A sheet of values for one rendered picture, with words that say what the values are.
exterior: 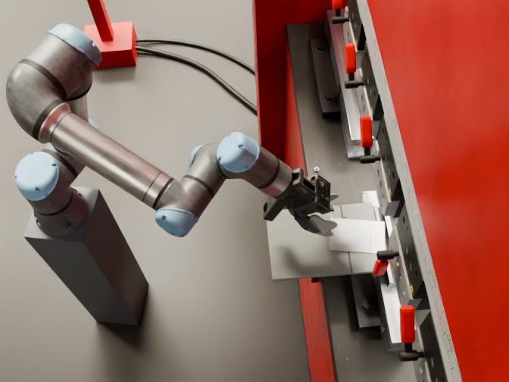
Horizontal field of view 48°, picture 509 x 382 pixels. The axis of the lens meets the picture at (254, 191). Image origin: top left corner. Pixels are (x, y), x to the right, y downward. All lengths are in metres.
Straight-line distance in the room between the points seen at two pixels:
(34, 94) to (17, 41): 2.27
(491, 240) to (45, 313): 2.07
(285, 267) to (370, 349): 0.28
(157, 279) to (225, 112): 0.91
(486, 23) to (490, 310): 0.33
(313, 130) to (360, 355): 0.66
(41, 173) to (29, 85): 0.41
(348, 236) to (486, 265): 0.69
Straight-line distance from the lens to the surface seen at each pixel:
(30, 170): 1.61
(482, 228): 0.75
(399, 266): 1.13
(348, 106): 1.65
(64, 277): 2.04
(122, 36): 3.14
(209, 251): 2.49
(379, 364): 1.43
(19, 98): 1.23
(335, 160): 1.65
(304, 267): 1.36
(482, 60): 0.72
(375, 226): 1.42
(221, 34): 3.23
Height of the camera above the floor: 2.25
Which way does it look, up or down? 60 degrees down
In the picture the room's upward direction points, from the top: 4 degrees counter-clockwise
